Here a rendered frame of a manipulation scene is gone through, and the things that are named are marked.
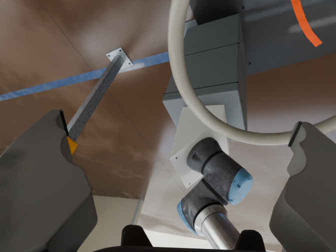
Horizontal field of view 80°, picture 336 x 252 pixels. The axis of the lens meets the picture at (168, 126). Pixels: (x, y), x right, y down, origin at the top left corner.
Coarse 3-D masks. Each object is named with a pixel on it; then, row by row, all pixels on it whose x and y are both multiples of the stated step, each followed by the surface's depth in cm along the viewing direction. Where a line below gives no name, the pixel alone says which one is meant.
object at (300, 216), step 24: (288, 144) 11; (312, 144) 9; (288, 168) 10; (312, 168) 8; (288, 192) 7; (312, 192) 7; (288, 216) 6; (312, 216) 6; (288, 240) 6; (312, 240) 6
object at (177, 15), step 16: (176, 0) 33; (176, 16) 34; (176, 32) 36; (176, 48) 37; (176, 64) 39; (176, 80) 41; (192, 96) 42; (192, 112) 46; (208, 112) 45; (224, 128) 47; (320, 128) 46; (256, 144) 49; (272, 144) 49
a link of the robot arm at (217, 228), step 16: (192, 192) 87; (208, 192) 83; (192, 208) 82; (208, 208) 78; (224, 208) 81; (192, 224) 81; (208, 224) 74; (224, 224) 72; (208, 240) 73; (224, 240) 67
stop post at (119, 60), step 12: (120, 48) 189; (120, 60) 195; (108, 72) 179; (96, 84) 172; (108, 84) 176; (96, 96) 163; (84, 108) 151; (72, 120) 146; (84, 120) 150; (72, 132) 140; (72, 144) 136
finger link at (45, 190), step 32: (32, 128) 9; (64, 128) 11; (0, 160) 7; (32, 160) 7; (64, 160) 7; (0, 192) 6; (32, 192) 6; (64, 192) 6; (0, 224) 5; (32, 224) 5; (64, 224) 5
